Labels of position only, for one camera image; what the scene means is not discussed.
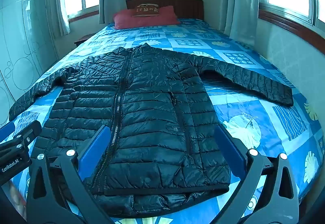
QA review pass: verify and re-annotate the black puffer jacket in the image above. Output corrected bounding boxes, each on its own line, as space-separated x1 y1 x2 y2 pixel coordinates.
9 42 294 217

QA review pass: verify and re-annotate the brown printed cushion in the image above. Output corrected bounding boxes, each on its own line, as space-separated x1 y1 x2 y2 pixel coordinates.
131 3 160 17

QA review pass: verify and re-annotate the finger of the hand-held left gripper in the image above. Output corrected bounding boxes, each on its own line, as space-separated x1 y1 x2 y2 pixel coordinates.
0 120 42 155
0 121 16 142

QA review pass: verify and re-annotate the red pillow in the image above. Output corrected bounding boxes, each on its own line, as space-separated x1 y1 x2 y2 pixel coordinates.
113 6 181 30

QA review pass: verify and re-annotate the dark wooden nightstand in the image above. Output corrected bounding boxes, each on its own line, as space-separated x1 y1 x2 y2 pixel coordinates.
74 34 95 48

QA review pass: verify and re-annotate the wooden window sill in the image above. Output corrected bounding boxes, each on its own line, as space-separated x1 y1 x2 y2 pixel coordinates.
258 9 325 48
68 9 99 24

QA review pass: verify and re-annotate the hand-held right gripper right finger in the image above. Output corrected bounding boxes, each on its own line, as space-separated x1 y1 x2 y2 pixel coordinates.
214 125 300 224

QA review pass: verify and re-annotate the blue printed bed sheet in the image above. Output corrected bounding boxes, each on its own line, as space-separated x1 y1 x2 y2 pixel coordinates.
0 18 325 224

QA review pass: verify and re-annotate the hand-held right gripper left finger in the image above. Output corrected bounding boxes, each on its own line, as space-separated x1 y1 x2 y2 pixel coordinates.
26 124 120 224

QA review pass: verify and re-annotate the wooden headboard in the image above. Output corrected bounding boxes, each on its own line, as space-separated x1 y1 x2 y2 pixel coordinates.
126 0 205 21

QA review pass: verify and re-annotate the white patterned wardrobe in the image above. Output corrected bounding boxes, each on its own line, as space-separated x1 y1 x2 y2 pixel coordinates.
0 0 64 128

